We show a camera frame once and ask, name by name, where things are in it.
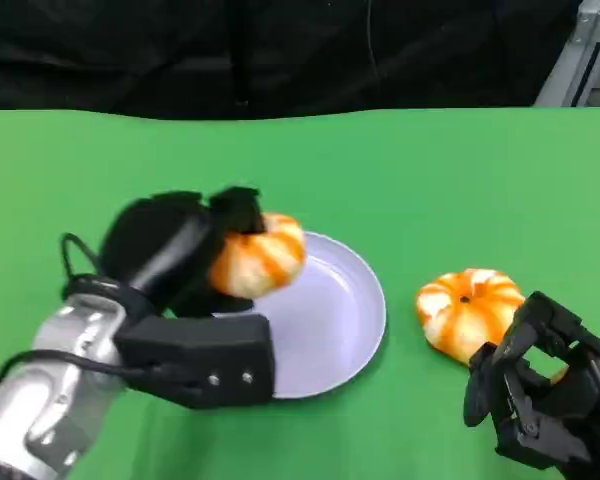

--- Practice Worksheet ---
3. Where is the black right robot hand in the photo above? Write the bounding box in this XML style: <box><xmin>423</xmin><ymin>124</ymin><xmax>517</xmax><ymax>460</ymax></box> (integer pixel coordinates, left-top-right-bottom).
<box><xmin>463</xmin><ymin>291</ymin><xmax>600</xmax><ymax>480</ymax></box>

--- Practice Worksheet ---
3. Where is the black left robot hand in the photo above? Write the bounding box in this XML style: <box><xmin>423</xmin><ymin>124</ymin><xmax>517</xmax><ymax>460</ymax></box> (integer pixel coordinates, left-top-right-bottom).
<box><xmin>99</xmin><ymin>186</ymin><xmax>267</xmax><ymax>319</ymax></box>

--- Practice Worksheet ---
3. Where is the orange white toy bread roll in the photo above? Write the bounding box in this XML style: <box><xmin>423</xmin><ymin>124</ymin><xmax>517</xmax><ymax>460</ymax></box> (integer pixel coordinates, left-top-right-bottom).
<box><xmin>208</xmin><ymin>213</ymin><xmax>309</xmax><ymax>297</ymax></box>
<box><xmin>415</xmin><ymin>268</ymin><xmax>526</xmax><ymax>366</ymax></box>

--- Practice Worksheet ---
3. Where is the black backdrop curtain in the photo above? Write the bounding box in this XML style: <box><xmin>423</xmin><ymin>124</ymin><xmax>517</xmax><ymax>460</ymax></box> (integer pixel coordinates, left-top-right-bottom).
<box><xmin>0</xmin><ymin>0</ymin><xmax>584</xmax><ymax>120</ymax></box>

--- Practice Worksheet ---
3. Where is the lilac plate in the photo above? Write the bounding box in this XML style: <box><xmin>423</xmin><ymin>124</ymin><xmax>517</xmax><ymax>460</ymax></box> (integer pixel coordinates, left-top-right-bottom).
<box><xmin>212</xmin><ymin>231</ymin><xmax>387</xmax><ymax>400</ymax></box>

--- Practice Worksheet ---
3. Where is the green table cloth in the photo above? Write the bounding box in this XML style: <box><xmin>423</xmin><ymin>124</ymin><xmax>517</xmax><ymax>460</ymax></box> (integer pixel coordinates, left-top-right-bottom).
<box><xmin>0</xmin><ymin>105</ymin><xmax>600</xmax><ymax>480</ymax></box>

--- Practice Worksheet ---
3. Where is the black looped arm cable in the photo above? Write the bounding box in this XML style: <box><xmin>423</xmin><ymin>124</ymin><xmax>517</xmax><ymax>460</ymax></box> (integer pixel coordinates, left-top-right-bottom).
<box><xmin>60</xmin><ymin>232</ymin><xmax>131</xmax><ymax>301</ymax></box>

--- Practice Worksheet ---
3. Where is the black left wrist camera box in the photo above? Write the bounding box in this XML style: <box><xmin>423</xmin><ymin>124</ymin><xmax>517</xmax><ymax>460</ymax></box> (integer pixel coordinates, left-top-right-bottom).
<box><xmin>113</xmin><ymin>314</ymin><xmax>272</xmax><ymax>411</ymax></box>

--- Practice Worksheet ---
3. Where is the black camera cable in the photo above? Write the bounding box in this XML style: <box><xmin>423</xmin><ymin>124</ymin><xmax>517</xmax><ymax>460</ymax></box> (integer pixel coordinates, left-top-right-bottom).
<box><xmin>0</xmin><ymin>349</ymin><xmax>164</xmax><ymax>386</ymax></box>

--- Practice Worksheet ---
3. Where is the thin hanging cable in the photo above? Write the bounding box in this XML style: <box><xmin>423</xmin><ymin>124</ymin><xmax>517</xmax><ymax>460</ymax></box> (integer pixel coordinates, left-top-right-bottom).
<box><xmin>364</xmin><ymin>0</ymin><xmax>377</xmax><ymax>74</ymax></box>

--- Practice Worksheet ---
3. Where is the aluminium frame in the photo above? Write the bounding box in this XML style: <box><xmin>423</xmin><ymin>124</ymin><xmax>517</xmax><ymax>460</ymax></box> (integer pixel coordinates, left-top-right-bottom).
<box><xmin>532</xmin><ymin>0</ymin><xmax>600</xmax><ymax>108</ymax></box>

